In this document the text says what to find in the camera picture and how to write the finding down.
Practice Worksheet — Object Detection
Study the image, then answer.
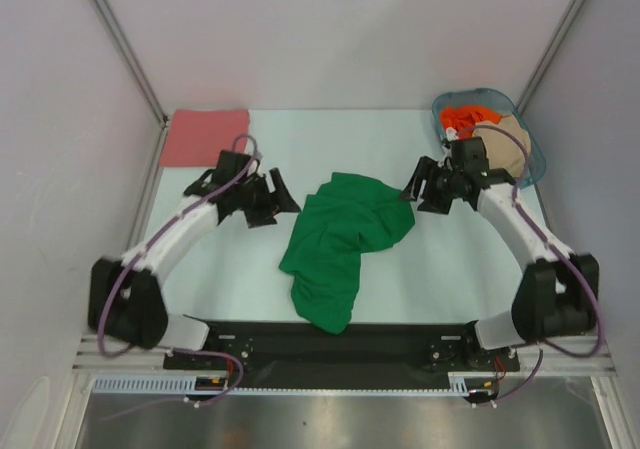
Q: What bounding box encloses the corner aluminium post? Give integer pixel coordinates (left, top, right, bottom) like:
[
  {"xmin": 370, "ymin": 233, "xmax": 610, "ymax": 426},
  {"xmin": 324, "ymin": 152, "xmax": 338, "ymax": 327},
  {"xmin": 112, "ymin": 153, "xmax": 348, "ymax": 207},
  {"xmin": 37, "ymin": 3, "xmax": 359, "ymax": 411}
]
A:
[
  {"xmin": 74, "ymin": 0, "xmax": 169, "ymax": 126},
  {"xmin": 516, "ymin": 0, "xmax": 588, "ymax": 113}
]

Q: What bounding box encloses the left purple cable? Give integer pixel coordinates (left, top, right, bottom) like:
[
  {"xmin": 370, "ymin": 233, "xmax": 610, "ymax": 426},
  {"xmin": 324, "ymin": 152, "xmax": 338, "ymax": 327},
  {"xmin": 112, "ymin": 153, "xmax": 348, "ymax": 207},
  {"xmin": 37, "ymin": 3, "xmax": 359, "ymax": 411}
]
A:
[{"xmin": 97, "ymin": 133, "xmax": 262, "ymax": 413}]

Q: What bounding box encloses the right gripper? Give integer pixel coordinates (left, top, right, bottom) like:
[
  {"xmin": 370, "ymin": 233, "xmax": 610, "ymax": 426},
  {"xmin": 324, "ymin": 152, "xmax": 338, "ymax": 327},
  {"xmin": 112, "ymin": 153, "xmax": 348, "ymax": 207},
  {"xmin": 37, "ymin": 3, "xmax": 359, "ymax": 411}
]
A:
[{"xmin": 398, "ymin": 156, "xmax": 464, "ymax": 216}]

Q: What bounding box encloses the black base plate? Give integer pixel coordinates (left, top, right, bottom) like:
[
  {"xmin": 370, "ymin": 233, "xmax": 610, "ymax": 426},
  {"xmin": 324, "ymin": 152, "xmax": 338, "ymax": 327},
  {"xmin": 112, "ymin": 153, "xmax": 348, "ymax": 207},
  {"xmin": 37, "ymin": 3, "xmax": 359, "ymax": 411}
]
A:
[{"xmin": 175, "ymin": 321, "xmax": 510, "ymax": 390}]

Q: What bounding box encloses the folded pink t shirt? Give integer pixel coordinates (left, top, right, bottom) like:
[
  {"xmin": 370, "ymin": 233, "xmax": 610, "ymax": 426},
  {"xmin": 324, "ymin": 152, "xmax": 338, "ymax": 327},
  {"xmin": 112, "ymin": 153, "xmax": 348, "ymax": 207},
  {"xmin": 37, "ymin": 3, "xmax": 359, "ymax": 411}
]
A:
[{"xmin": 159, "ymin": 109, "xmax": 250, "ymax": 168}]

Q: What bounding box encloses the blue plastic basket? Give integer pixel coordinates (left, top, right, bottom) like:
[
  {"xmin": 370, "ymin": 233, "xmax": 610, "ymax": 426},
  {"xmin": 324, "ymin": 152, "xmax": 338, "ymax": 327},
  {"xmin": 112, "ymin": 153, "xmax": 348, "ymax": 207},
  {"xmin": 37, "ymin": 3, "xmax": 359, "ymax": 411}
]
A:
[{"xmin": 432, "ymin": 88, "xmax": 546, "ymax": 188}]

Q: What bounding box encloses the orange t shirt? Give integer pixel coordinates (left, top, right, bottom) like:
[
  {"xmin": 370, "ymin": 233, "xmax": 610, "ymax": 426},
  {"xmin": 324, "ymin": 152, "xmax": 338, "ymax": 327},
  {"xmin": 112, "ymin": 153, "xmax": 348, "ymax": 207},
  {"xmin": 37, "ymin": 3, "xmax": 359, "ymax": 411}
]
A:
[{"xmin": 440, "ymin": 104, "xmax": 502, "ymax": 131}]

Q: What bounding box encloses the right corner aluminium post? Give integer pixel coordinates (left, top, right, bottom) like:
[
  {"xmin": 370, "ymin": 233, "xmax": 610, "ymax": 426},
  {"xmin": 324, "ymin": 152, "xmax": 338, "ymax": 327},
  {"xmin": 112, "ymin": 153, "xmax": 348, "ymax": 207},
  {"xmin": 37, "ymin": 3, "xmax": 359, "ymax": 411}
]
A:
[{"xmin": 516, "ymin": 0, "xmax": 588, "ymax": 113}]

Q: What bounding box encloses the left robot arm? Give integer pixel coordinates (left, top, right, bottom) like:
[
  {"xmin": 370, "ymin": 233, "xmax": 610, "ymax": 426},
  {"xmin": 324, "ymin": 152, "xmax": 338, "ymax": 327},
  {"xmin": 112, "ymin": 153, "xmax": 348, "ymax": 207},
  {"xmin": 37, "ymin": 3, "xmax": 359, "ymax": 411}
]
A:
[{"xmin": 87, "ymin": 150, "xmax": 300, "ymax": 369}]

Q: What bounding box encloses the white slotted cable duct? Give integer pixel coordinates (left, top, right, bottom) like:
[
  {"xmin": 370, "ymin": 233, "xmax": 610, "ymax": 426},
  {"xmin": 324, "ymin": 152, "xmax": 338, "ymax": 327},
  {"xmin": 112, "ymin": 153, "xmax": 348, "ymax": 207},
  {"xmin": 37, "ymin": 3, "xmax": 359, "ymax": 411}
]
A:
[{"xmin": 92, "ymin": 371, "xmax": 501, "ymax": 398}]

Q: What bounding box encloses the beige t shirt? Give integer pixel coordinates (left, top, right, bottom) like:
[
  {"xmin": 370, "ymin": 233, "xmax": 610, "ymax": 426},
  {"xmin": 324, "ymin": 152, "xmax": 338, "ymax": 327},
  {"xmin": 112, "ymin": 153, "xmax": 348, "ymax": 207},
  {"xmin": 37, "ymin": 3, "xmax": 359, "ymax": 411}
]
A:
[{"xmin": 472, "ymin": 115, "xmax": 531, "ymax": 178}]

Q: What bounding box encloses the aluminium frame rail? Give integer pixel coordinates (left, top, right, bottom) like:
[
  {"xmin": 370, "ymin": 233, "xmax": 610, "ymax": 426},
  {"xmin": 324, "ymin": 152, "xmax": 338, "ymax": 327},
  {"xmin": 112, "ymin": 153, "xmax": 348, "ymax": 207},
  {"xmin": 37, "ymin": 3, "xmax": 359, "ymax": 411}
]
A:
[{"xmin": 72, "ymin": 335, "xmax": 616, "ymax": 377}]

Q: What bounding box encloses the left corner aluminium post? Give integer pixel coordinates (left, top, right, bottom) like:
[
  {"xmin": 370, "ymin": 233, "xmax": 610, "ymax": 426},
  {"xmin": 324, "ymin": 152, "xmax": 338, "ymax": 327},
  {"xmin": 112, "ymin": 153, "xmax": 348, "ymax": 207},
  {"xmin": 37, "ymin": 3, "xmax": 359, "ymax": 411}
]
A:
[{"xmin": 74, "ymin": 0, "xmax": 169, "ymax": 126}]

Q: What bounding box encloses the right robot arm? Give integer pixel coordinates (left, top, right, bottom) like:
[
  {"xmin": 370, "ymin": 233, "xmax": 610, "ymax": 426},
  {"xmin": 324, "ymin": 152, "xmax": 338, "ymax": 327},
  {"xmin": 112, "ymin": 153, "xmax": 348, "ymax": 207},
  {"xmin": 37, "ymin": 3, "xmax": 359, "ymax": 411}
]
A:
[{"xmin": 401, "ymin": 137, "xmax": 604, "ymax": 370}]

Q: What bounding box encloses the green t shirt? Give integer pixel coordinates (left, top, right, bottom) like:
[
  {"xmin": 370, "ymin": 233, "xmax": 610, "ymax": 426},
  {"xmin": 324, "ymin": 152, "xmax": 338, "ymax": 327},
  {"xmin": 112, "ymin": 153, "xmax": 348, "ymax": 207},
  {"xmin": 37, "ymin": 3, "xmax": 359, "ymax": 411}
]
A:
[{"xmin": 279, "ymin": 172, "xmax": 415, "ymax": 335}]

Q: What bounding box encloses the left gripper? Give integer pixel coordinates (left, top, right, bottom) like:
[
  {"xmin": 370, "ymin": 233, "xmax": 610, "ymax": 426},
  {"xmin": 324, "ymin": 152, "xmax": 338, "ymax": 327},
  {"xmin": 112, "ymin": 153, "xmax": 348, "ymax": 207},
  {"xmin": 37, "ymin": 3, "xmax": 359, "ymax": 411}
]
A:
[{"xmin": 234, "ymin": 168, "xmax": 300, "ymax": 228}]

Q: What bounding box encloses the white garment in basket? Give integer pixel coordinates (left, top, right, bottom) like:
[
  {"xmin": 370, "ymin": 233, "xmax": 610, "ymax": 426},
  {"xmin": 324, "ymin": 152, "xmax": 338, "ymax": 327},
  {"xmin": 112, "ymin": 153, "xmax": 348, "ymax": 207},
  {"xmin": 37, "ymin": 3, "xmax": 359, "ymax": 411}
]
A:
[{"xmin": 441, "ymin": 127, "xmax": 458, "ymax": 151}]

